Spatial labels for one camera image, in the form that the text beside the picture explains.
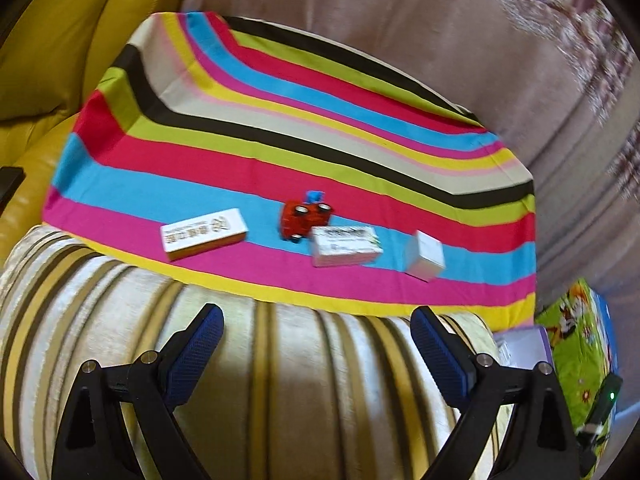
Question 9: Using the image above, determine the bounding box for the small white box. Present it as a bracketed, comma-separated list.
[404, 230, 446, 283]

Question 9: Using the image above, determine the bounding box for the white purple box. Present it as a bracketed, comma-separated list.
[492, 325, 553, 368]

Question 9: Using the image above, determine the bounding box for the multicolour striped cloth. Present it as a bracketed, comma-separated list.
[41, 10, 538, 331]

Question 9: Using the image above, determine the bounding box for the long white orange box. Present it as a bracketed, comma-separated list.
[160, 206, 249, 262]

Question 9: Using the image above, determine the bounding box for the beige striped sofa cushion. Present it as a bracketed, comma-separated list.
[0, 225, 516, 480]

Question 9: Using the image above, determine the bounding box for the white box with green print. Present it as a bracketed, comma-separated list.
[310, 225, 385, 268]

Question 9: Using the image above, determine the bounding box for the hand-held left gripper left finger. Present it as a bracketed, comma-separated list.
[50, 302, 226, 480]

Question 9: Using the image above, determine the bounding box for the black device with green light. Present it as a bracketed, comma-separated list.
[575, 372, 625, 461]

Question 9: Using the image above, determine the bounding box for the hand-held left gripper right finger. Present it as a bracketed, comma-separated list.
[410, 305, 581, 480]

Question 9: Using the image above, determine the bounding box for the red toy car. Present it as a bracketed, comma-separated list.
[278, 190, 333, 242]

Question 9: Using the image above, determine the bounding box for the pink embroidered curtain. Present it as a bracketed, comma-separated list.
[180, 0, 640, 341]

